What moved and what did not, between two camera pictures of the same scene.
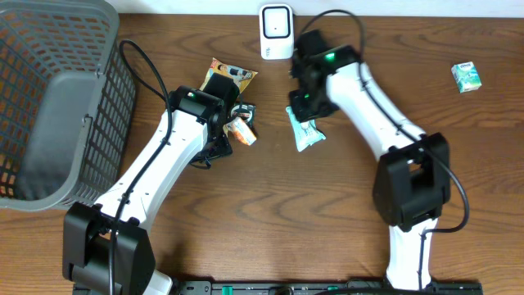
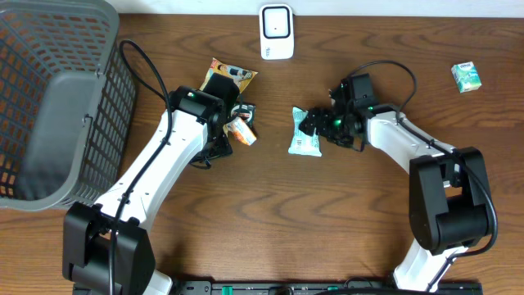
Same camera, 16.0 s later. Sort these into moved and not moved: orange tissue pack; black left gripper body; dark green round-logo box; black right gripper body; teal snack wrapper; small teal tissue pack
Moved: black right gripper body; teal snack wrapper
Not moved: orange tissue pack; small teal tissue pack; black left gripper body; dark green round-logo box
